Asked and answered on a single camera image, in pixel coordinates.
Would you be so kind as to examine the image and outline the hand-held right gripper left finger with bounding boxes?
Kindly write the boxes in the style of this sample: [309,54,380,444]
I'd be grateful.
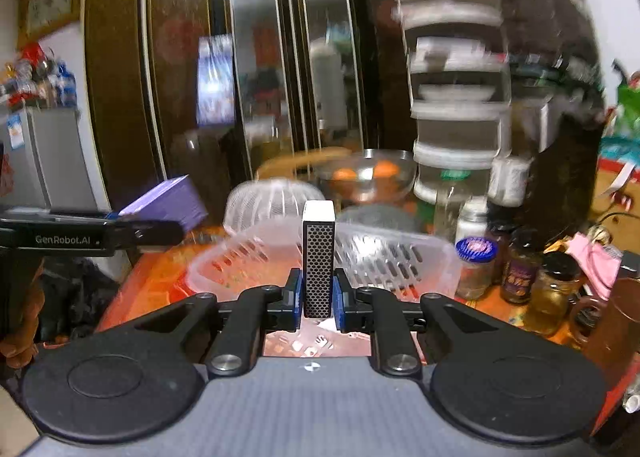
[132,268,305,379]

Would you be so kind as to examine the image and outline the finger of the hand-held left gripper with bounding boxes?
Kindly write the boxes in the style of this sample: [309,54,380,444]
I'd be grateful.
[107,219,185,254]

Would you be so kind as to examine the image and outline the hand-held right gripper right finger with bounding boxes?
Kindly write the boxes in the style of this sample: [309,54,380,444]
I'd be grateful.
[332,268,506,379]

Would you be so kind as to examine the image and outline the purple card box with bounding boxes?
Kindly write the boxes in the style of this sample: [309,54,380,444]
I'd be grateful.
[119,175,209,231]

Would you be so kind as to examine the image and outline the black and white matchbox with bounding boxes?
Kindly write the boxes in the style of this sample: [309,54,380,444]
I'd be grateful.
[301,200,336,321]

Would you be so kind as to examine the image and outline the clear slotted plastic basket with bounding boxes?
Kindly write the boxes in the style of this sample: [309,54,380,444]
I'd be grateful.
[185,223,462,304]

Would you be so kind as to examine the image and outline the grey refrigerator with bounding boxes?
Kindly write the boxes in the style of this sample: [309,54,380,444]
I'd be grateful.
[0,106,102,212]

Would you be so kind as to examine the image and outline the white round plastic colander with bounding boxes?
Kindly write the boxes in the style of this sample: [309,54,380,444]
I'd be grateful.
[223,178,332,234]

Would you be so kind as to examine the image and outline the metal bowl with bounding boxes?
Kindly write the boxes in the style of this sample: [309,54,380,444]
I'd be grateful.
[314,149,419,204]

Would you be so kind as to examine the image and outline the curved wooden chair back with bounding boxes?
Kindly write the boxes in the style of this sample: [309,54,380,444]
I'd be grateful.
[256,146,353,181]

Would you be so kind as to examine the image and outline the blue lid glass jar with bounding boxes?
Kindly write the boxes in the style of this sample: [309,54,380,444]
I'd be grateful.
[454,236,499,301]

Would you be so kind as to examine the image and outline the tall clear glass bottle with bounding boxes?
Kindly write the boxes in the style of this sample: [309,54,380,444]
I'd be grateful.
[433,170,488,239]

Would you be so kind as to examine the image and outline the white cap small bottle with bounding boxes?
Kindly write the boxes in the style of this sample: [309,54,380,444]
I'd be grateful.
[456,196,489,244]

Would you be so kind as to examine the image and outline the colourful packets pile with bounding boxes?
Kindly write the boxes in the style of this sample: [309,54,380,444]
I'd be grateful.
[0,43,79,111]

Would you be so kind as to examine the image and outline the dark wooden wardrobe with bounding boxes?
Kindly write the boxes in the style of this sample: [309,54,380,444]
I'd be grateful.
[81,0,403,240]

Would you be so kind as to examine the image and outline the dark purple label jar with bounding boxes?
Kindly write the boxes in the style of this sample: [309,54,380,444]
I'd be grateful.
[501,231,544,304]

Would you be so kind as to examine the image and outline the white label jar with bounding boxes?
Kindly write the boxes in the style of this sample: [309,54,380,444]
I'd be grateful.
[489,157,532,208]

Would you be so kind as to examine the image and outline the black lid honey jar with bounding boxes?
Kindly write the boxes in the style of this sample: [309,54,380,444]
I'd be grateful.
[524,251,584,336]

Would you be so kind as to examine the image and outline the stacked clear storage containers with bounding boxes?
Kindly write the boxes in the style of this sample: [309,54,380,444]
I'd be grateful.
[391,0,513,204]

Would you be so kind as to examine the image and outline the pink cloth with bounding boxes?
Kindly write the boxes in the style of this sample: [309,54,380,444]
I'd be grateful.
[564,231,627,301]

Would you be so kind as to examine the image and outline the brown mug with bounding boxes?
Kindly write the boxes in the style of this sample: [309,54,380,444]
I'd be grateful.
[569,277,640,388]

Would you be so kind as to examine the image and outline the dark bulky object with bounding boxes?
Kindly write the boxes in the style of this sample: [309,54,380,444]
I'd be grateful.
[495,0,607,235]

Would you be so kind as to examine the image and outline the green bag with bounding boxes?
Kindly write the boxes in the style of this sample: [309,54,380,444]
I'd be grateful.
[612,69,640,138]

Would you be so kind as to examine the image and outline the framed wall picture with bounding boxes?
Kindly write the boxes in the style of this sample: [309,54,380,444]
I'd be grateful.
[17,0,84,51]

